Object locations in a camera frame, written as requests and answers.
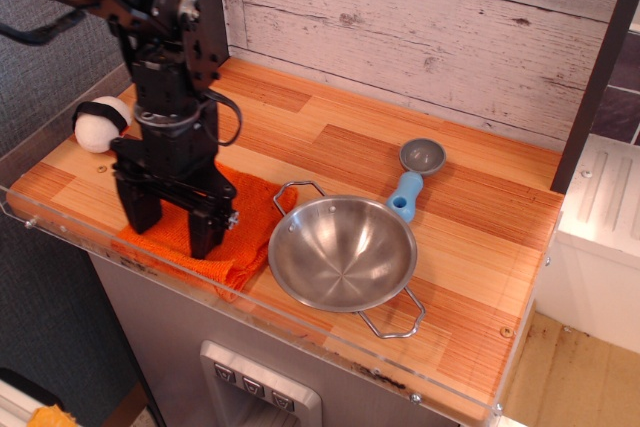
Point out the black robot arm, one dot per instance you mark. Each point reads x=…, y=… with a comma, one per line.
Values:
x=172, y=66

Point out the orange knitted cloth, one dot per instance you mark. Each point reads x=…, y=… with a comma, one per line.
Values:
x=165, y=246

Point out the grey cabinet button panel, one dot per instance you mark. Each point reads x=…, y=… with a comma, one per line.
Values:
x=247, y=393

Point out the stainless steel pot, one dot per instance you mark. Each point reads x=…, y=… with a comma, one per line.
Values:
x=342, y=253

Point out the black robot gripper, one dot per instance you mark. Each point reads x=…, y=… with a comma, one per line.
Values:
x=174, y=161

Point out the white plush sushi toy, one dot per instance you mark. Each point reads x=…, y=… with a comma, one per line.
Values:
x=98, y=122

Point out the grey blue ice cream scoop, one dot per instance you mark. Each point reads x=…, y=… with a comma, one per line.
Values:
x=420, y=158

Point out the clear acrylic table guard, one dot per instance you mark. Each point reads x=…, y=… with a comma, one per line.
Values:
x=482, y=227

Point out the dark vertical frame post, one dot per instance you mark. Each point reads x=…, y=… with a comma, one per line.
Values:
x=611, y=46

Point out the white toy sink unit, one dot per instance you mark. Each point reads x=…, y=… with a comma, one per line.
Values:
x=590, y=279

